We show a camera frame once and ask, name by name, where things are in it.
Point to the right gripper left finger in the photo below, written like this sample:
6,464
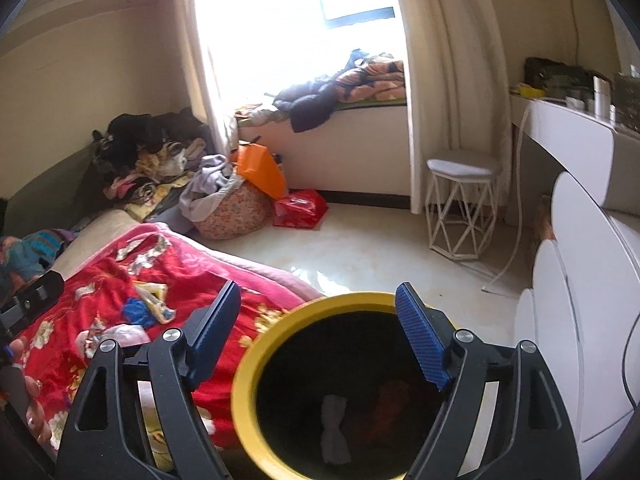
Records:
105,437

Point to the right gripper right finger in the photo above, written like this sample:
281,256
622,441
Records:
530,436

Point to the blue plastic bag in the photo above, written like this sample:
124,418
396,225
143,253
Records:
136,312

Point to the yellow rimmed black trash bin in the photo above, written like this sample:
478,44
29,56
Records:
351,346

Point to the person's left hand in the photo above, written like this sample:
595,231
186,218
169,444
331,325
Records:
21,392

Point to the teal patterned pillow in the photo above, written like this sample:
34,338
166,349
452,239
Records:
25,258

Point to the white crumpled tissue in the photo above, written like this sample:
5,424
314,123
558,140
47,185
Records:
88,341

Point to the red floral blanket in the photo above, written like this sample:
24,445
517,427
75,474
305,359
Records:
94,296

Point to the yellow white snack wrapper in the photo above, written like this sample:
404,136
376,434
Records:
154,295

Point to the white scalloped cabinet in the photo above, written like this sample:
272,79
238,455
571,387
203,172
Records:
582,312

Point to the pile of clothes on bed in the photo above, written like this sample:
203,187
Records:
146,160

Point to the white tissue in bin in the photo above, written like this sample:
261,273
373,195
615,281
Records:
334,447

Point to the lavender garment in basket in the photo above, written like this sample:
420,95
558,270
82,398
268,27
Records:
215,180

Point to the floral fabric laundry basket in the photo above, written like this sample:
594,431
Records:
245,210

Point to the orange bag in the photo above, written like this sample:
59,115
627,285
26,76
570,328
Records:
255,164

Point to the red plastic bag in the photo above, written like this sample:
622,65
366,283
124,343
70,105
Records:
300,210

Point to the white dressing table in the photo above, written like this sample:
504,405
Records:
604,159

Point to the dark jacket on window seat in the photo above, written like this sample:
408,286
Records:
311,104

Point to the cream curtain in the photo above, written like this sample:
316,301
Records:
457,86

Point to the orange patterned quilt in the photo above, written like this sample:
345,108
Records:
378,78

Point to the white wire frame stool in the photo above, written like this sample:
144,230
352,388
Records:
461,203

